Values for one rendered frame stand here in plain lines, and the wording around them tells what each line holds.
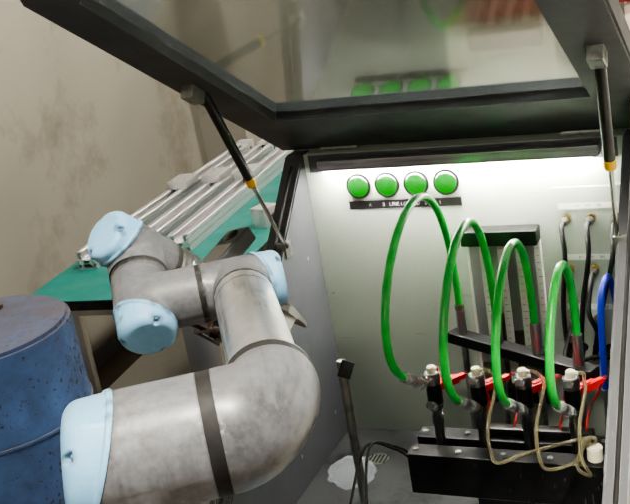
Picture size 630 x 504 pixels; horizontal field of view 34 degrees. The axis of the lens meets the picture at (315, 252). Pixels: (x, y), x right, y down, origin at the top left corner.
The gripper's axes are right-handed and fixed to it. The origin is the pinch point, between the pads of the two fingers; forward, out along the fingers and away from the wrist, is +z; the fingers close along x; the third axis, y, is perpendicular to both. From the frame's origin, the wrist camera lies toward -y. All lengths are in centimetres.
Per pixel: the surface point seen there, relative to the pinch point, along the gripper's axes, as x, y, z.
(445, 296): 17.7, -9.0, 16.4
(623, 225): 36, -30, 39
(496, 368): 23.9, 0.9, 23.2
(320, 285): -30, -27, 38
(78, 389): -159, -26, 74
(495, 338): 24.5, -3.1, 21.1
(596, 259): 24, -32, 53
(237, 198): -209, -150, 160
